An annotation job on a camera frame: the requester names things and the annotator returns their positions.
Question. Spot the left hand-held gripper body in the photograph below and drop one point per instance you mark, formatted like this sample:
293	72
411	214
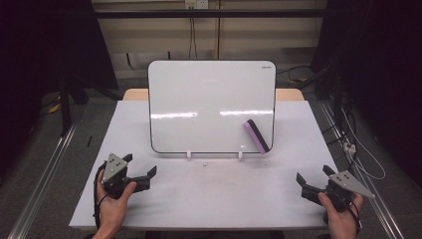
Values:
113	167

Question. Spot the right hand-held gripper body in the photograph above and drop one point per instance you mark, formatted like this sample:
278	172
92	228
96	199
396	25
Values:
348	186

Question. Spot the purple and black eraser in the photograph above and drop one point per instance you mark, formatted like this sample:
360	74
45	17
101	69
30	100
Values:
256	136

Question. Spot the person's right hand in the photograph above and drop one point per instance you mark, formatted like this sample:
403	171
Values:
341	222

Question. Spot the person's left hand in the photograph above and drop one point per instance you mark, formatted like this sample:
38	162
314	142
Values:
112	209

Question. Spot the small black stick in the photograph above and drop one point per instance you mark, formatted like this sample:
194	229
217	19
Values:
89	141

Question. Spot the white whiteboard stand clip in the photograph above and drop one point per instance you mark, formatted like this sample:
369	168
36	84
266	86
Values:
189	155
240	156

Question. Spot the black metal stand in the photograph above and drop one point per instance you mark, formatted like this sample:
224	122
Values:
65	106

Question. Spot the white whiteboard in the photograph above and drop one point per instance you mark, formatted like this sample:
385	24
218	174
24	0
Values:
205	106

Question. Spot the black horizontal bar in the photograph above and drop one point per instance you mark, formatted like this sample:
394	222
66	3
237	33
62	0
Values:
212	13

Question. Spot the aluminium floor rail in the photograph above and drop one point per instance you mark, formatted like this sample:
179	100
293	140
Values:
43	182
381	212

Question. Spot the white wall socket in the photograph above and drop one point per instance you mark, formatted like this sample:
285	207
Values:
196	4

